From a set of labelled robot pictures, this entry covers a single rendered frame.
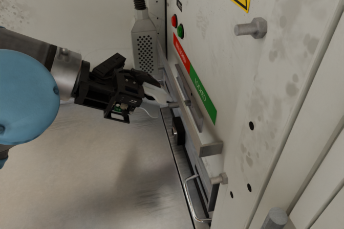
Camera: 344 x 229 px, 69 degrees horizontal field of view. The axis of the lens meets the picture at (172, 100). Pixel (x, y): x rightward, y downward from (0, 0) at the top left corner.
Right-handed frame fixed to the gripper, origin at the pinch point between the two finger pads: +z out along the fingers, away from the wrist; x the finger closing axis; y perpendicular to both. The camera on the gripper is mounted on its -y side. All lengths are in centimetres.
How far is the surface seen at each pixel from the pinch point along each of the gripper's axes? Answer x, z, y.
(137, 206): -20.0, 0.0, 14.5
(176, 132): -7.8, 6.9, 1.3
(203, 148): 4.8, -0.5, 18.7
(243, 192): 12.0, -5.9, 31.7
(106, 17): -1.7, -12.3, -40.0
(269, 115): 21.0, -11.1, 31.6
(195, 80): 8.2, 1.5, 2.8
